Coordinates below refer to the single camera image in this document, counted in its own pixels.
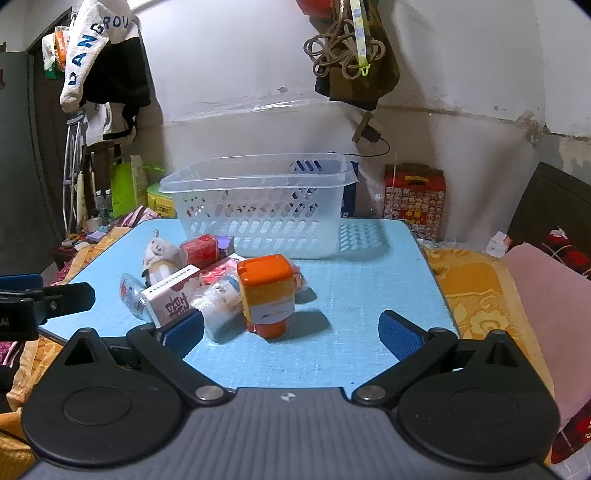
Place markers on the white and black hoodie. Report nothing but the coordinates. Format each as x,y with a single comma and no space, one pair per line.
115,69

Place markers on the clear plastic basket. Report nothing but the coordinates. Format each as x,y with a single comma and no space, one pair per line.
318,230

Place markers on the pink and white carton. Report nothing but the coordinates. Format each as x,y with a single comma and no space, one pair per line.
171,295

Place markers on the red and white packet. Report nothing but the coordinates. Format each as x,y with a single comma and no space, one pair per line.
221,270

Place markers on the black charger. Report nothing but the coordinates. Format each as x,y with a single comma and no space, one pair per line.
371,134

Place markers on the dark wooden headboard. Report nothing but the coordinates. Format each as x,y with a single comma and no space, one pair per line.
554,198

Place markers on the pink floral quilt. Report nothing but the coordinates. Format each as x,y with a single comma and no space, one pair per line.
134,217

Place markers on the red hanging bag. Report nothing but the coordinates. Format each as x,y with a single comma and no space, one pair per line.
314,7

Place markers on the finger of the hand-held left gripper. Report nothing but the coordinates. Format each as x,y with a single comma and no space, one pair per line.
69,299
18,282

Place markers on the orange lidded container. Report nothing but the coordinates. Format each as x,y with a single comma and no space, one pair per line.
268,295

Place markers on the wooden wall clip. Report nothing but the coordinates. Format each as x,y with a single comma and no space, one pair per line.
361,124

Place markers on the white plush toy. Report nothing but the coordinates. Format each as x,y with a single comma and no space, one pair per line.
159,258

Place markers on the olive hanging bag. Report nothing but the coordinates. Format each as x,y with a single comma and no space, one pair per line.
383,78

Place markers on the metal crutch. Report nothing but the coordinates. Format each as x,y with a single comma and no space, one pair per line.
71,161

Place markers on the yellow-green tin box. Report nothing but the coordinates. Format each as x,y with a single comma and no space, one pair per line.
159,203

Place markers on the red small box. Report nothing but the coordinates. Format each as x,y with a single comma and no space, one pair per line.
199,250

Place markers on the clear plastic tube packet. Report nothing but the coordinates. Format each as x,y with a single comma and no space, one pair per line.
131,295

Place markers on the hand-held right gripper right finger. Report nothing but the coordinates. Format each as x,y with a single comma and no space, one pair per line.
399,339

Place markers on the green shopping bag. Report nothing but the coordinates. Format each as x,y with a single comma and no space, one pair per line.
122,189

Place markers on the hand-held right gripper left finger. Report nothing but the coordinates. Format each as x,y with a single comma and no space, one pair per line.
184,330

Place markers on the small white box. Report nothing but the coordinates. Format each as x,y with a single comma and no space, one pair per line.
498,243

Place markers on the red patterned gift box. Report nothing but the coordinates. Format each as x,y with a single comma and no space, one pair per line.
415,203

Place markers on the white roll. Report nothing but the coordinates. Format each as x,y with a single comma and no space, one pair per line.
221,309

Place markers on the clear water bottle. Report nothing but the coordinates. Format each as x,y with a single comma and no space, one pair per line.
99,205
109,204

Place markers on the colourful hanging clothes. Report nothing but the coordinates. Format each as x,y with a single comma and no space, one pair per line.
54,50

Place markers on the purple small box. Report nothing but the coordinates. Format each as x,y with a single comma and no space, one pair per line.
225,244

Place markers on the red plaid cloth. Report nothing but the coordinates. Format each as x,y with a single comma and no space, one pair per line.
568,251

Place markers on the lilac small box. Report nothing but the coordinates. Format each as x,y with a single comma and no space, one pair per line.
96,237

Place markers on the pink blanket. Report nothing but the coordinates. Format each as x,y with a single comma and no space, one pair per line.
549,314

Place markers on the orange floral blanket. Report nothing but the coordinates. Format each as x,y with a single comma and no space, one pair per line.
475,295

